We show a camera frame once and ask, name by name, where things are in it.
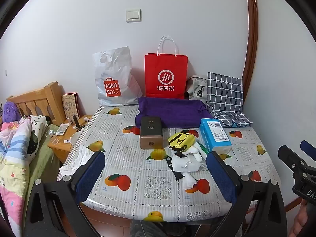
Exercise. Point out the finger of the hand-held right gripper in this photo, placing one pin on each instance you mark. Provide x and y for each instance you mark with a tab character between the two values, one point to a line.
291	159
308	149

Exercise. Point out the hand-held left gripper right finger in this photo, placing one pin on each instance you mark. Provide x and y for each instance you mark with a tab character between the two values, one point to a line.
222	177

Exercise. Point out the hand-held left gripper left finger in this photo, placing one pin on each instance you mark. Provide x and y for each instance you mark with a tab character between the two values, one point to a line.
91	175

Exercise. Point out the white mesh bag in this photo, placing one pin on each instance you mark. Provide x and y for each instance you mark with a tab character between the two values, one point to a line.
188	179

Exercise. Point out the white plush toy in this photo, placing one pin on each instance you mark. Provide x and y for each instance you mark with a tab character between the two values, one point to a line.
195	151

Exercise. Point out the white sponge block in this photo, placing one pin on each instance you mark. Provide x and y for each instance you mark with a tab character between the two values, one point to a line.
182	164

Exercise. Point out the yellow pouch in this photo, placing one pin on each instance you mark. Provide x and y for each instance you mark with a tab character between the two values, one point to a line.
181	140

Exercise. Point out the purple towel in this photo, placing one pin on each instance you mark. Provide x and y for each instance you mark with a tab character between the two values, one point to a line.
172	111

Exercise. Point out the person's right hand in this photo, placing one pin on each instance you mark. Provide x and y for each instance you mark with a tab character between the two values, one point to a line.
301	217

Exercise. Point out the crumpled white tissue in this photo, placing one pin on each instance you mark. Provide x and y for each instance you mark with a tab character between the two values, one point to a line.
79	158

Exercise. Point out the wooden nightstand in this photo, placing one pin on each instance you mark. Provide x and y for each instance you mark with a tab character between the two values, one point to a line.
60	149

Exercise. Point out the white bowl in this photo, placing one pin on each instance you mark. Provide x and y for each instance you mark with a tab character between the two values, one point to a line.
75	138

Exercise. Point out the blue and white box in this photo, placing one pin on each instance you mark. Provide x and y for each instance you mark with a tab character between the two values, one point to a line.
212	133

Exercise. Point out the fruit print tablecloth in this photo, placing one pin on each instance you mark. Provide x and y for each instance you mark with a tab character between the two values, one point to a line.
138	177

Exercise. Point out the green bed sheet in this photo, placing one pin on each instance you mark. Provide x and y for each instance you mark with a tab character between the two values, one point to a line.
42	160

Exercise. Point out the clear glass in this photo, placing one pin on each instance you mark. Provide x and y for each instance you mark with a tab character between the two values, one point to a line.
52	137

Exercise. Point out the dark small bottle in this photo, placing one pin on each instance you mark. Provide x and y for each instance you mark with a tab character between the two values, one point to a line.
75	121

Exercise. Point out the white black-spotted pillow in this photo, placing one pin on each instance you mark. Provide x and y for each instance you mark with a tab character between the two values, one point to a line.
37	126

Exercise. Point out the brown patterned book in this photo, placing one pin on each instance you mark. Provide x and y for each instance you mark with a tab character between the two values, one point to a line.
70	105

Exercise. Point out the dark brown box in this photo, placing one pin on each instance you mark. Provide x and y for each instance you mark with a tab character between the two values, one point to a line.
150	130

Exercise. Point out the person's dark pants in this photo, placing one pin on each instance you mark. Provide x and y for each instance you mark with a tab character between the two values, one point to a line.
148	229

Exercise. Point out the colourful printed quilt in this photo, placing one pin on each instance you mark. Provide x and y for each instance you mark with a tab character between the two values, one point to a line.
12	153

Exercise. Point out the grey checkered fabric bag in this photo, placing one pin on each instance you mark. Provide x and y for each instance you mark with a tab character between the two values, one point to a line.
224	91

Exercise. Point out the wooden bed headboard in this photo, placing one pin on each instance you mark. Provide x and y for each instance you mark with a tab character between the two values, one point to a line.
47	96

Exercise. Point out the grey canvas bag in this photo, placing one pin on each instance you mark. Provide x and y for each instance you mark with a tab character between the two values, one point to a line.
195	86

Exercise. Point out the purple plush toy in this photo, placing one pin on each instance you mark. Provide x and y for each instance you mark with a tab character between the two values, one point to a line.
11	112

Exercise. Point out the white plastic shopping bag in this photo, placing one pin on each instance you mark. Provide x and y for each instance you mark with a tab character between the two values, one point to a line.
116	66

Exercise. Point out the red paper shopping bag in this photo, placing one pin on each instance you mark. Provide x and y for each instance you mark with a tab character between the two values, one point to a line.
165	64

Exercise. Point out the brown wooden door frame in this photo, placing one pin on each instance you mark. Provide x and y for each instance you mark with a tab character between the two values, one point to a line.
253	29

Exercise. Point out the white wall light switch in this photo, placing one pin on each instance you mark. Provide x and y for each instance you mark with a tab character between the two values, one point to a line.
133	15

